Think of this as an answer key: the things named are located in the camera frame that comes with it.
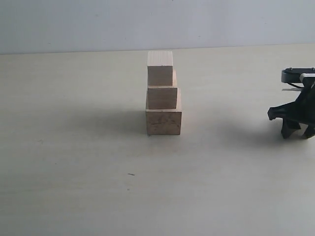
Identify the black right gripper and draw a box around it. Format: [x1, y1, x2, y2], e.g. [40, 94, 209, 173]
[267, 85, 315, 139]

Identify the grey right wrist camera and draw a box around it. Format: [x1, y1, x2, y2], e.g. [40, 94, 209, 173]
[281, 67, 315, 87]

